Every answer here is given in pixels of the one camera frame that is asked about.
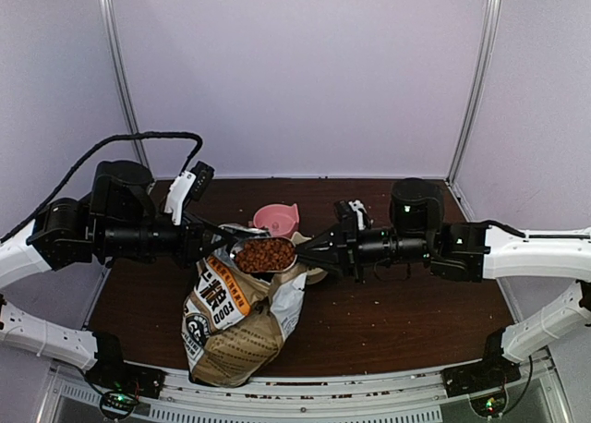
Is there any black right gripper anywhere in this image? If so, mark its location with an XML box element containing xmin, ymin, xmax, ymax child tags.
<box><xmin>295</xmin><ymin>211</ymin><xmax>433</xmax><ymax>284</ymax></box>

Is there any metal food scoop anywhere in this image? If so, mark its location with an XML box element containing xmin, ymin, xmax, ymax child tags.
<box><xmin>229</xmin><ymin>236</ymin><xmax>296</xmax><ymax>274</ymax></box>

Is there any dog food bag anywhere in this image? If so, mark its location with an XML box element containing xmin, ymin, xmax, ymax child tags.
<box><xmin>181</xmin><ymin>246</ymin><xmax>308</xmax><ymax>387</ymax></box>

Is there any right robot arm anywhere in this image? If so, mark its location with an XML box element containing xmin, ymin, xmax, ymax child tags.
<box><xmin>295</xmin><ymin>178</ymin><xmax>590</xmax><ymax>388</ymax></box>

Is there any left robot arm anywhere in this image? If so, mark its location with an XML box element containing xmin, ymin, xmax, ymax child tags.
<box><xmin>1</xmin><ymin>160</ymin><xmax>234</xmax><ymax>390</ymax></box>

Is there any cream pet bowl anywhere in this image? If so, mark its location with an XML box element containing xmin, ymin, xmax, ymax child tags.
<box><xmin>291</xmin><ymin>231</ymin><xmax>328</xmax><ymax>285</ymax></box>

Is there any pink pet bowl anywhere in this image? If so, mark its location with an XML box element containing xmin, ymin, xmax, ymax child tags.
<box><xmin>252</xmin><ymin>203</ymin><xmax>300</xmax><ymax>238</ymax></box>

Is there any brown kibble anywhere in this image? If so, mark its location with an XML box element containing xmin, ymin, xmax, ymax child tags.
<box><xmin>235</xmin><ymin>237</ymin><xmax>295</xmax><ymax>272</ymax></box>

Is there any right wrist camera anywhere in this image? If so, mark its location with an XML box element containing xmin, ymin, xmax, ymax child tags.
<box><xmin>334</xmin><ymin>199</ymin><xmax>373</xmax><ymax>231</ymax></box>

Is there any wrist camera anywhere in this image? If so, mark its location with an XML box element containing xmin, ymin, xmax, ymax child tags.
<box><xmin>163</xmin><ymin>161</ymin><xmax>215</xmax><ymax>225</ymax></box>
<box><xmin>334</xmin><ymin>199</ymin><xmax>373</xmax><ymax>231</ymax></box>

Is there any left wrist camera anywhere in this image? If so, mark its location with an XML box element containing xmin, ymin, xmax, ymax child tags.
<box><xmin>163</xmin><ymin>161</ymin><xmax>215</xmax><ymax>225</ymax></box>

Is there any left aluminium frame post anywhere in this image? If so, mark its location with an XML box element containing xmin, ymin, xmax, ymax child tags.
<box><xmin>95</xmin><ymin>0</ymin><xmax>155</xmax><ymax>187</ymax></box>

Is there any aluminium frame post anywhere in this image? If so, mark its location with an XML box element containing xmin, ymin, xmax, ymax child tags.
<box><xmin>446</xmin><ymin>0</ymin><xmax>502</xmax><ymax>187</ymax></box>
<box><xmin>95</xmin><ymin>0</ymin><xmax>155</xmax><ymax>187</ymax></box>

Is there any front aluminium rail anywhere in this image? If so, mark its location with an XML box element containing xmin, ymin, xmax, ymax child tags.
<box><xmin>45</xmin><ymin>344</ymin><xmax>569</xmax><ymax>423</ymax></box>

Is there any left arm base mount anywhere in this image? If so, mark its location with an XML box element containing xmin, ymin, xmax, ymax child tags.
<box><xmin>85</xmin><ymin>362</ymin><xmax>165</xmax><ymax>399</ymax></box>

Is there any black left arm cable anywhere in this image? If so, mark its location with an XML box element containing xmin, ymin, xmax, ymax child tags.
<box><xmin>0</xmin><ymin>129</ymin><xmax>204</xmax><ymax>244</ymax></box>

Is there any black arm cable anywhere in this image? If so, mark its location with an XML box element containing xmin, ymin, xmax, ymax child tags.
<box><xmin>479</xmin><ymin>218</ymin><xmax>591</xmax><ymax>239</ymax></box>
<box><xmin>0</xmin><ymin>129</ymin><xmax>204</xmax><ymax>244</ymax></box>

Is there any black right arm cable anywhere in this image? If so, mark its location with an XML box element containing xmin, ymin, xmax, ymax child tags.
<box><xmin>479</xmin><ymin>218</ymin><xmax>591</xmax><ymax>239</ymax></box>

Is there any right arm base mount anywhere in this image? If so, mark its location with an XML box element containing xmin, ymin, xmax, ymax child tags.
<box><xmin>441</xmin><ymin>358</ymin><xmax>521</xmax><ymax>397</ymax></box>

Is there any right aluminium frame post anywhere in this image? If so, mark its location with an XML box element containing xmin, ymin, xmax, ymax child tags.
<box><xmin>446</xmin><ymin>0</ymin><xmax>502</xmax><ymax>187</ymax></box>

